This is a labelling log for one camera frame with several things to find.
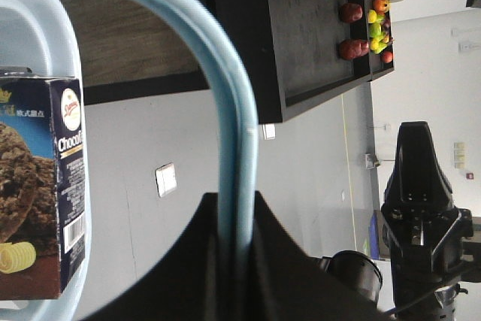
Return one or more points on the dark wooden display stand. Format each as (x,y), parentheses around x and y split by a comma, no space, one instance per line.
(290,49)

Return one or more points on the light blue plastic basket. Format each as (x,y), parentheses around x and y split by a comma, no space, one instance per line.
(238,132)

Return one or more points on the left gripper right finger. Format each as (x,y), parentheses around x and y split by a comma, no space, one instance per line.
(284,283)

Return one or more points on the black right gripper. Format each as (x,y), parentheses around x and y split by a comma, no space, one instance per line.
(425,229)

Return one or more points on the blue chocolate cookie box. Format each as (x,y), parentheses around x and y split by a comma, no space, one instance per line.
(43,181)

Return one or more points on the far steel floor box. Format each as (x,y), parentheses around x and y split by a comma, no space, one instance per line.
(166,179)

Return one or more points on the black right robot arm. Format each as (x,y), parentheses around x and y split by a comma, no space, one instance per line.
(429,301)

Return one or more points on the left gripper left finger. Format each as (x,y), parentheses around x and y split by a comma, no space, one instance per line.
(188,283)

